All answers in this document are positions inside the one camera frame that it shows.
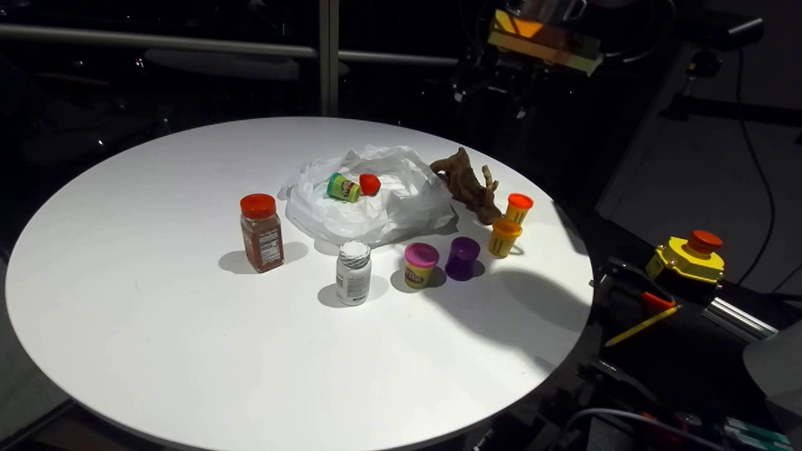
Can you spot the white pill bottle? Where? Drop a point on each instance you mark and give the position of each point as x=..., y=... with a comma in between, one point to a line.
x=355, y=275

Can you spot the green dough can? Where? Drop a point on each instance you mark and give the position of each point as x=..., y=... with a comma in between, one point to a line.
x=342, y=187

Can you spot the black mounted camera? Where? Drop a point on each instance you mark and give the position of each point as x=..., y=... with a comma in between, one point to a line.
x=717, y=28

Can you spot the yellow emergency stop button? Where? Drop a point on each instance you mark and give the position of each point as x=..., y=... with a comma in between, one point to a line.
x=687, y=255

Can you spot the yellow pencil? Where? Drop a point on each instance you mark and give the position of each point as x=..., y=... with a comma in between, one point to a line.
x=643, y=327

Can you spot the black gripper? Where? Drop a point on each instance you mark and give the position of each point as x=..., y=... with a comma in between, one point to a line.
x=498, y=92

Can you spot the grey metal handrail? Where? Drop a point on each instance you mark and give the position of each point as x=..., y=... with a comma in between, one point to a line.
x=152, y=40

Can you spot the grey curved cover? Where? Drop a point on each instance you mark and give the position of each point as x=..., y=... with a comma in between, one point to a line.
x=778, y=365

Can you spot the small red dough can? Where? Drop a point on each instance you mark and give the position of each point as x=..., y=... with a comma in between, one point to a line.
x=369, y=183

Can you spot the aluminium profile bar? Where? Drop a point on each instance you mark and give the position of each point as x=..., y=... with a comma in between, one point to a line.
x=741, y=316

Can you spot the red lid spice jar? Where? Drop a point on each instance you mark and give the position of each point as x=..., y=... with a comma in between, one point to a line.
x=262, y=235

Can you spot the grey vertical railing post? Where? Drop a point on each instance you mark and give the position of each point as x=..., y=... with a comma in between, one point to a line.
x=330, y=58

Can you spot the pink lid dough can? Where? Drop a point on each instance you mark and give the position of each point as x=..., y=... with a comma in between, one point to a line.
x=419, y=266

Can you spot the yellow lid dough can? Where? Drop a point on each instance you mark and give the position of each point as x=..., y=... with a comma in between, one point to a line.
x=505, y=238

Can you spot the clear crumpled plastic bag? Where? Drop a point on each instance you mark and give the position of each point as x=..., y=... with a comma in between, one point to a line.
x=376, y=208

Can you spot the brown plush moose toy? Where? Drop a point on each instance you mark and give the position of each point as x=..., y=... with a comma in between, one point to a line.
x=466, y=188

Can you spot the purple dough can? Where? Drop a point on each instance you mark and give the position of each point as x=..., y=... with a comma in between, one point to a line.
x=461, y=260

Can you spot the translucent wrist camera box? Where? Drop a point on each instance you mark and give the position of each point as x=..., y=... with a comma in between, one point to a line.
x=542, y=40

